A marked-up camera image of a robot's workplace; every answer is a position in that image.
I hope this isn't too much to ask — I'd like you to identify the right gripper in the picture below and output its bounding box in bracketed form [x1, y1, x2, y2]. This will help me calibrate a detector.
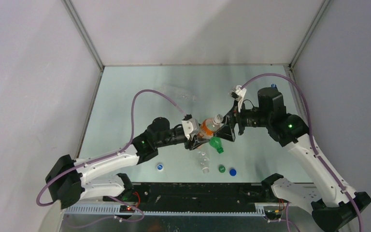
[213, 99, 271, 142]

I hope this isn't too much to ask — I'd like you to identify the orange label bottle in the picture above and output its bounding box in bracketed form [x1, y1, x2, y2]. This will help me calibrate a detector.
[198, 117, 221, 139]

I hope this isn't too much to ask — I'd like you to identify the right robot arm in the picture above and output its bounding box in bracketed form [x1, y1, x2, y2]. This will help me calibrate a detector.
[216, 86, 371, 232]

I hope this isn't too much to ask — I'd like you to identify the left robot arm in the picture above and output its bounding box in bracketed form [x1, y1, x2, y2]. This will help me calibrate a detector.
[45, 117, 209, 209]

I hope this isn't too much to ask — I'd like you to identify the green plastic bottle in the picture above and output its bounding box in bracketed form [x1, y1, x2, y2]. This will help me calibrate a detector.
[209, 137, 224, 154]

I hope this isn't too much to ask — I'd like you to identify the green bottle cap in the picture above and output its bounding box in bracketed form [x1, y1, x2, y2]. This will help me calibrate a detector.
[218, 165, 226, 173]

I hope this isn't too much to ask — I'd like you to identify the blue bottle cap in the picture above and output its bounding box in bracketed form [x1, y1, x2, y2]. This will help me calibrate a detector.
[229, 168, 237, 176]

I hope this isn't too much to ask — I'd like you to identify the far clear bottle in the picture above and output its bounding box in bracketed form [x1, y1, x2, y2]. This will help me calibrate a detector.
[160, 85, 198, 102]

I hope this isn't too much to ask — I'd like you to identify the left circuit board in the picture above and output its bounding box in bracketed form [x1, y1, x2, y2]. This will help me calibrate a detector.
[119, 205, 136, 213]

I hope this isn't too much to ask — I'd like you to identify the circuit board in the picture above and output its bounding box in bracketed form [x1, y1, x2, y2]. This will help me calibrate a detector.
[264, 210, 284, 221]
[119, 205, 136, 213]

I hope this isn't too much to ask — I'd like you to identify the right circuit board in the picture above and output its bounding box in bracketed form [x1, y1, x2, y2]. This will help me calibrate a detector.
[264, 210, 284, 221]

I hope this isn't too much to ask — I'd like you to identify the clear bottle white ring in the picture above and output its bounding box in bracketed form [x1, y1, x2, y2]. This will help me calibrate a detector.
[197, 147, 212, 174]

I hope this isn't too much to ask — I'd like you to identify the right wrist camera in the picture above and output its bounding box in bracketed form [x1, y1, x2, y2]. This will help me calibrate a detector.
[229, 85, 246, 113]

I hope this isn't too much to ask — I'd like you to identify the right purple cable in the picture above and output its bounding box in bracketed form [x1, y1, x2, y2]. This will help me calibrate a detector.
[241, 73, 365, 232]

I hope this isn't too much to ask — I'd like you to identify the purple cable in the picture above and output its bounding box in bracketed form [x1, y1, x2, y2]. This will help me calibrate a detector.
[241, 73, 365, 232]
[36, 89, 189, 206]

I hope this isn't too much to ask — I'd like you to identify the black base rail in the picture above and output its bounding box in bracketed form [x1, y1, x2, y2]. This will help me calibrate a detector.
[118, 182, 286, 213]

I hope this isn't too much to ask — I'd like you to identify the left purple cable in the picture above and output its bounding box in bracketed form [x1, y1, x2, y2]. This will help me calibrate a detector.
[36, 89, 189, 206]

